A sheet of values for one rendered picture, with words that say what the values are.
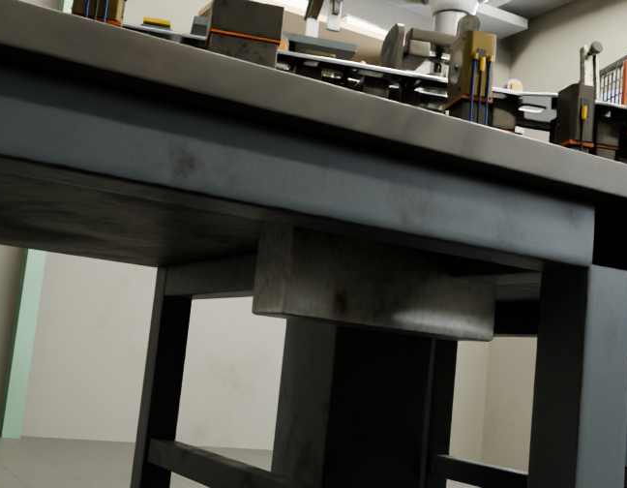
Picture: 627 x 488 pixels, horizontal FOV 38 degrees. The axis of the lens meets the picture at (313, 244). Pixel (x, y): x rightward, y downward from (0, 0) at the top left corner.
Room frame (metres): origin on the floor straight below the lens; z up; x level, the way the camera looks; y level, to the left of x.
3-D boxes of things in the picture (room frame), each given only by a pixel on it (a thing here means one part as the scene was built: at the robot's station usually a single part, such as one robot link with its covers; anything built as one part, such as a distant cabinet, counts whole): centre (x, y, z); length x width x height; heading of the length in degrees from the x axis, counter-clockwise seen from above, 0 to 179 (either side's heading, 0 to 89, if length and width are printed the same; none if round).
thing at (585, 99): (1.62, -0.46, 0.84); 0.10 x 0.05 x 0.29; 12
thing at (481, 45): (1.57, -0.25, 0.87); 0.12 x 0.07 x 0.35; 12
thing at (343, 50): (2.03, 0.14, 1.16); 0.37 x 0.14 x 0.02; 102
